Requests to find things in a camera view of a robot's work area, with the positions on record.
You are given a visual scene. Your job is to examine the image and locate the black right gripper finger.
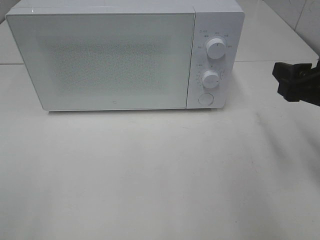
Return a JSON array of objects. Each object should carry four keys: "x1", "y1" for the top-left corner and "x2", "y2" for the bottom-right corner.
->
[
  {"x1": 272, "y1": 62, "x2": 320, "y2": 83},
  {"x1": 277, "y1": 79, "x2": 320, "y2": 106}
]

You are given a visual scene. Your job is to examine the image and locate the white microwave knob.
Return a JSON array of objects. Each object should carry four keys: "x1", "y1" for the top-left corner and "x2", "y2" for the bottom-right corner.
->
[
  {"x1": 205, "y1": 36, "x2": 227, "y2": 60},
  {"x1": 201, "y1": 70, "x2": 221, "y2": 89}
]

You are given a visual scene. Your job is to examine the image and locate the round white door button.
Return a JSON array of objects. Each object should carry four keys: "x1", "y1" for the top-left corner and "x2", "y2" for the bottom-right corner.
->
[{"x1": 198, "y1": 93, "x2": 214, "y2": 106}]

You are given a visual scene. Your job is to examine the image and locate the white microwave door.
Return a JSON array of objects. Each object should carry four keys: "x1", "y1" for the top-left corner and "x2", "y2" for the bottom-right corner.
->
[{"x1": 7, "y1": 13, "x2": 194, "y2": 111}]

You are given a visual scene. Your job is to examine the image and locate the white microwave oven body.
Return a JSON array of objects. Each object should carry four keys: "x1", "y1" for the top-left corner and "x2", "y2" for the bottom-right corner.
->
[{"x1": 5, "y1": 0, "x2": 245, "y2": 111}]

